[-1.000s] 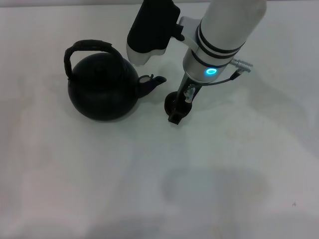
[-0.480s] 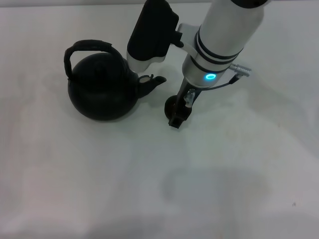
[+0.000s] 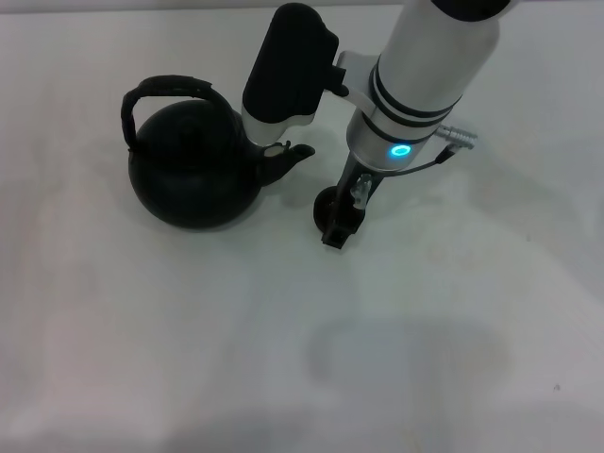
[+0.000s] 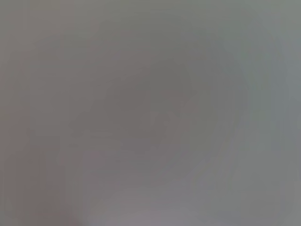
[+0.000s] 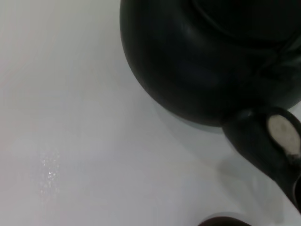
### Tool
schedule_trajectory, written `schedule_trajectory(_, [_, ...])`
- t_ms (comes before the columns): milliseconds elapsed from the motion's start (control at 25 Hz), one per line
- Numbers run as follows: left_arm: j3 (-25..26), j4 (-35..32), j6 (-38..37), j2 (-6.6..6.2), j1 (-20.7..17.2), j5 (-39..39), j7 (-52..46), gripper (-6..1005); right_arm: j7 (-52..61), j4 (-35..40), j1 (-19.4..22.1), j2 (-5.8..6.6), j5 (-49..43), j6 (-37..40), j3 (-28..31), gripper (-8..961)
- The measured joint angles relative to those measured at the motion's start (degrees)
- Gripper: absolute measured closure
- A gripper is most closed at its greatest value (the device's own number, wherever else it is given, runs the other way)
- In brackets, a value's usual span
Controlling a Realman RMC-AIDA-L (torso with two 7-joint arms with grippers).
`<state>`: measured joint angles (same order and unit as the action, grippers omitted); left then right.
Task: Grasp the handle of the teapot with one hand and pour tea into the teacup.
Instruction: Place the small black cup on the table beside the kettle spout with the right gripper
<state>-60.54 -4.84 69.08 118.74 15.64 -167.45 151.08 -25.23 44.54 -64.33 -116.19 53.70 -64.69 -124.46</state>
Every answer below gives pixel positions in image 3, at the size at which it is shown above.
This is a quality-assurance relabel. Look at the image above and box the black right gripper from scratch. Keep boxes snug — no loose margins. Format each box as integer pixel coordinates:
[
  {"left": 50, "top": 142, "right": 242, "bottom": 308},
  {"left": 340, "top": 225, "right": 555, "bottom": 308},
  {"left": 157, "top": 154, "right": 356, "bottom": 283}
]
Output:
[{"left": 320, "top": 149, "right": 380, "bottom": 250}]

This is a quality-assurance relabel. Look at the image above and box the small dark teacup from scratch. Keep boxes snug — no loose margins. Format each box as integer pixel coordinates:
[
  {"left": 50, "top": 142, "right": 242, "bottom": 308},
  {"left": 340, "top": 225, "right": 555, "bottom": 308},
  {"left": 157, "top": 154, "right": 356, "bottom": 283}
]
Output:
[{"left": 312, "top": 186, "right": 342, "bottom": 233}]

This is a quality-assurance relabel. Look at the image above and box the black round teapot with handle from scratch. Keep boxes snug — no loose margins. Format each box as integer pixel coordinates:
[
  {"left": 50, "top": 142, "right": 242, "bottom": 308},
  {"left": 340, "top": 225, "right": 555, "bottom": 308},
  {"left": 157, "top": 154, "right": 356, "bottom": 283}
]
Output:
[{"left": 120, "top": 74, "right": 316, "bottom": 232}]

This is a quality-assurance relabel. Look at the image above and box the silver plug connector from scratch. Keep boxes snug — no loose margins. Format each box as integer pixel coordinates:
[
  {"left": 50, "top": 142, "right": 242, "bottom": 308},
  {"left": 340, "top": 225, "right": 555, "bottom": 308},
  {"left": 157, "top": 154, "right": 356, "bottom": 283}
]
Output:
[{"left": 433, "top": 123, "right": 479, "bottom": 143}]

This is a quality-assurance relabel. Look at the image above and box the thin black cable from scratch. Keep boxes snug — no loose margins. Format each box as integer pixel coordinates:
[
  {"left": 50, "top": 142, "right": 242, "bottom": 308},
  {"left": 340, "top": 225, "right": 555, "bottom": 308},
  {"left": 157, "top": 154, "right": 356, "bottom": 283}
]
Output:
[{"left": 375, "top": 144, "right": 455, "bottom": 178}]

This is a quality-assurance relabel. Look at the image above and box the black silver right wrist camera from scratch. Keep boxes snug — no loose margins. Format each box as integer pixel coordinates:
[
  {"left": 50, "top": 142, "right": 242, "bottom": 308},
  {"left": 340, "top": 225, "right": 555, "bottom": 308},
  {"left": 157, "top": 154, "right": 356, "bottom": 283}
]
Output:
[{"left": 241, "top": 2, "right": 351, "bottom": 145}]

